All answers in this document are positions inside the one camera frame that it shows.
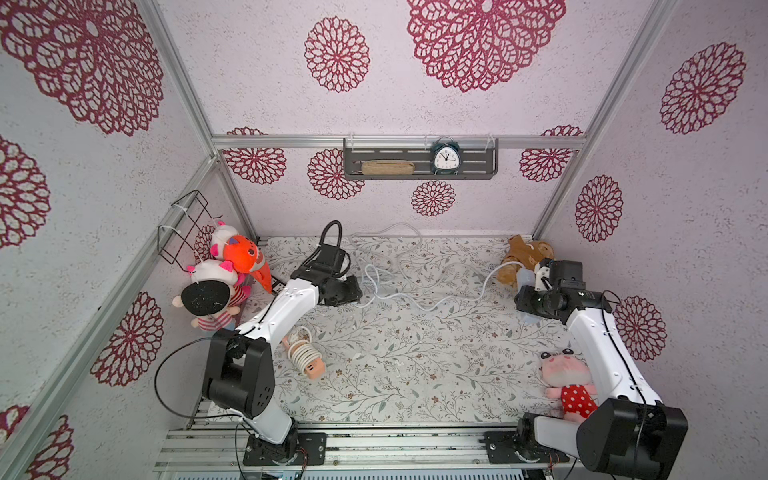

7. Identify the pink power strip white cord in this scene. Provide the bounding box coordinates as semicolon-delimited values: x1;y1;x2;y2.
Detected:
281;326;327;381

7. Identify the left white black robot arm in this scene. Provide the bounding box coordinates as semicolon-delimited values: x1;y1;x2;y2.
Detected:
202;244;362;447

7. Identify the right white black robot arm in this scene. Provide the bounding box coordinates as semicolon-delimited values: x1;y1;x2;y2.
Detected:
513;259;688;479

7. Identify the brown teddy bear plush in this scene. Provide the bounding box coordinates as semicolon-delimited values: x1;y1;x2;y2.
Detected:
497;235;555;287

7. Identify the pink plush red dotted dress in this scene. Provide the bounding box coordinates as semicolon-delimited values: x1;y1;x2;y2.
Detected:
540;348;598;423

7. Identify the orange fish plush toy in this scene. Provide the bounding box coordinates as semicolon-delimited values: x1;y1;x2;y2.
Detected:
209;221;273;294

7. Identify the tan pouch on shelf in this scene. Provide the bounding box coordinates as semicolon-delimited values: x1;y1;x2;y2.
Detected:
361;160;415;176

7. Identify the black faced striped plush doll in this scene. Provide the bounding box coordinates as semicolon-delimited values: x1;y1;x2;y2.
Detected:
172;259;252;332

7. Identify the floral table mat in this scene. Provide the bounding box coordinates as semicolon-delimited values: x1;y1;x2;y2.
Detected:
274;236;574;424

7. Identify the teal alarm clock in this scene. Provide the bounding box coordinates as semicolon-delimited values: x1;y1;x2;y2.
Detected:
431;141;463;175

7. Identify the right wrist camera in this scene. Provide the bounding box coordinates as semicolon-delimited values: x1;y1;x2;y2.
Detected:
534;258;553;292

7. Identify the black wire wall basket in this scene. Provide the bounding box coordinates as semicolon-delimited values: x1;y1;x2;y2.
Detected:
155;189;221;272

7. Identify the grey wall shelf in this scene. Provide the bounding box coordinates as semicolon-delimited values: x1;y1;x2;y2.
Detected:
342;137;499;181

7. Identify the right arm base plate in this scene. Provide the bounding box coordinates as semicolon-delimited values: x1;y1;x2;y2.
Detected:
482;430;571;464

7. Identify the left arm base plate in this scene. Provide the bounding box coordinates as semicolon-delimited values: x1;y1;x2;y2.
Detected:
242;432;328;467

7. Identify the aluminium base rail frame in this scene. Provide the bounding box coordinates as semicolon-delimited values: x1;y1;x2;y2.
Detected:
150;424;596;479

